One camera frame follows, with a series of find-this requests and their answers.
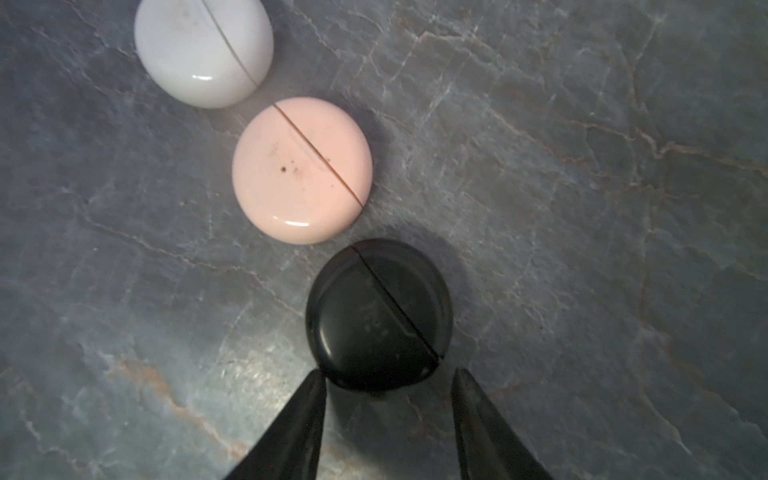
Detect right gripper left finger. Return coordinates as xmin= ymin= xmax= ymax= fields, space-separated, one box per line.
xmin=226 ymin=369 xmax=327 ymax=480

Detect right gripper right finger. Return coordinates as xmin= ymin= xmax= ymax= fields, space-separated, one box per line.
xmin=451 ymin=368 xmax=552 ymax=480

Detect black earbud charging case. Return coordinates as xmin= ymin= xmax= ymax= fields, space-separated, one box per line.
xmin=306 ymin=238 xmax=454 ymax=395

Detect pink earbud charging case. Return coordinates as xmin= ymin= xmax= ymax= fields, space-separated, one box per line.
xmin=232 ymin=97 xmax=373 ymax=245

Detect white earbud charging case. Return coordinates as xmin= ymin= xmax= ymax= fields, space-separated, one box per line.
xmin=134 ymin=0 xmax=274 ymax=109

